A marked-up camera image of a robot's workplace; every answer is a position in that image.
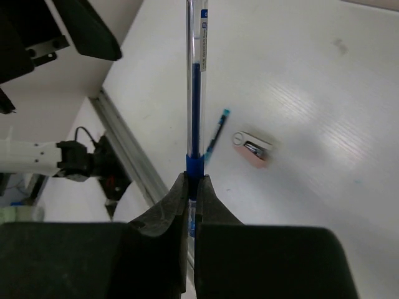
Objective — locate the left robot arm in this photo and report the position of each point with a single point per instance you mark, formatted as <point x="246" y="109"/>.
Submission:
<point x="42" y="43"/>

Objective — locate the blue gel pen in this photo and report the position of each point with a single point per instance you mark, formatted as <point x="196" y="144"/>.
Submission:
<point x="220" y="125"/>
<point x="196" y="62"/>

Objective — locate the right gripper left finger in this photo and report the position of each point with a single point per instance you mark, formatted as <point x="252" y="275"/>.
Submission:
<point x="143" y="258"/>

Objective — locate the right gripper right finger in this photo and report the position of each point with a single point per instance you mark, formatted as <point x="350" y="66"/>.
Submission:
<point x="236" y="260"/>

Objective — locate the aluminium frame rail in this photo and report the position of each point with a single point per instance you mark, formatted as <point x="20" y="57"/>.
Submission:
<point x="136" y="163"/>

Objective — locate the pink eraser with sharpener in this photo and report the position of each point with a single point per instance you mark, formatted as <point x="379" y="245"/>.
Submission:
<point x="255" y="150"/>

